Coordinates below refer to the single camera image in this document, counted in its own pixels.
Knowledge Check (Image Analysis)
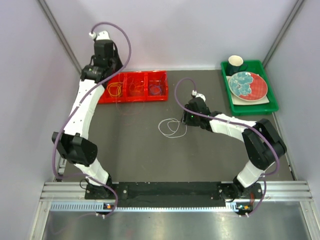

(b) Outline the yellow cable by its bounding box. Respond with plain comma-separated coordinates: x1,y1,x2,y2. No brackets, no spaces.
106,81,125,99

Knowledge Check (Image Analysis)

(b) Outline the pink cable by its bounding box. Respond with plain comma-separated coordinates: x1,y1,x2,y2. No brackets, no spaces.
115,72,146,116

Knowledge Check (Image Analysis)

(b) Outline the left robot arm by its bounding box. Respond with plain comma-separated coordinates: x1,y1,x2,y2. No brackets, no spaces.
51,31,123,200

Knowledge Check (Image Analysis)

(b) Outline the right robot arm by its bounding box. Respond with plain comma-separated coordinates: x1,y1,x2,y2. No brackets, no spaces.
181,90,287,198

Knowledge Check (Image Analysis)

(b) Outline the red compartment bin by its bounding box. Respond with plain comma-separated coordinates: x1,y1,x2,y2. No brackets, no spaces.
98,70,169,104

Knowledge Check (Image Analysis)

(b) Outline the white square plate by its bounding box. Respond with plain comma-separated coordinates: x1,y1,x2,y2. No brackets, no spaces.
226,73,271,106

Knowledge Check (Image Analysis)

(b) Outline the blue and red plate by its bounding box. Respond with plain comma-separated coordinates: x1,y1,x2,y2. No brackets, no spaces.
228,71,269,103

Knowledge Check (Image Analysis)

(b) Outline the dark green mug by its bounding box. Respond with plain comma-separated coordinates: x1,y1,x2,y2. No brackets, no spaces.
225,55,248,76

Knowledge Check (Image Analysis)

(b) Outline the green plastic tray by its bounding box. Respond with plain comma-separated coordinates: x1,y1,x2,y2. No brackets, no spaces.
220,60,279,116

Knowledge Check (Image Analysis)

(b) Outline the white cable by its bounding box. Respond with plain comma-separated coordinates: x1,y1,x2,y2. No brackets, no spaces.
157,117,188,139

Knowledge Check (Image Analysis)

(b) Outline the grey cable duct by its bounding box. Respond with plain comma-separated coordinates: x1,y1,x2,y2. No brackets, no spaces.
50,201,251,213

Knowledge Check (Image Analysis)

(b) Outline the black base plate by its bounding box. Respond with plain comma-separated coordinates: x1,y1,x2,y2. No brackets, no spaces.
85,181,263,201

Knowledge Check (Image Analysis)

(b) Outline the aluminium frame rail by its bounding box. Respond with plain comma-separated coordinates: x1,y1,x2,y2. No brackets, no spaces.
29,181,320,240

